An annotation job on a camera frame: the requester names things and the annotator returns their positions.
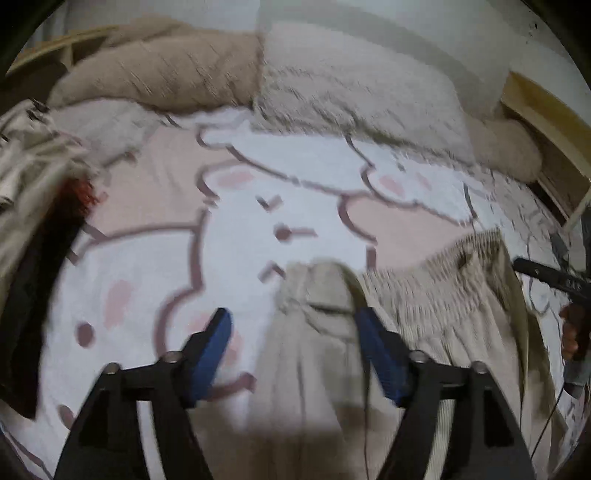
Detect person's right hand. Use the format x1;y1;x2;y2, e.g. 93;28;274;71
560;307;581;361

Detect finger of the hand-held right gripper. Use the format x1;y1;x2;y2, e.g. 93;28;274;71
512;257;591;296

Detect bear printed bed sheet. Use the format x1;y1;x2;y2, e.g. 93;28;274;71
0;104;583;480

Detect grey-white fluffy blanket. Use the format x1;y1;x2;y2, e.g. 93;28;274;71
252;23;476;162

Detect wooden bed rail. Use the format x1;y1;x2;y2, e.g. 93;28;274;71
7;25;121;77
501;71;591;227

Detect beige fluffy blanket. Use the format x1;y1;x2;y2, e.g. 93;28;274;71
48;18;264;112

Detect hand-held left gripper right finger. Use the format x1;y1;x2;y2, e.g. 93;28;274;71
355;307;539;480

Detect beige plush cushion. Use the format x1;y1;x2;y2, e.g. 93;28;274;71
471;117;543;182

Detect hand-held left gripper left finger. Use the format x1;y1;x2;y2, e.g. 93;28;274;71
53;308;234;480

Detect beige pants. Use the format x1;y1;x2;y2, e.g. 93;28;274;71
249;228;571;480

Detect thin black cable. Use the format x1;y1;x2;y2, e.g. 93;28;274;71
530;382;568;462

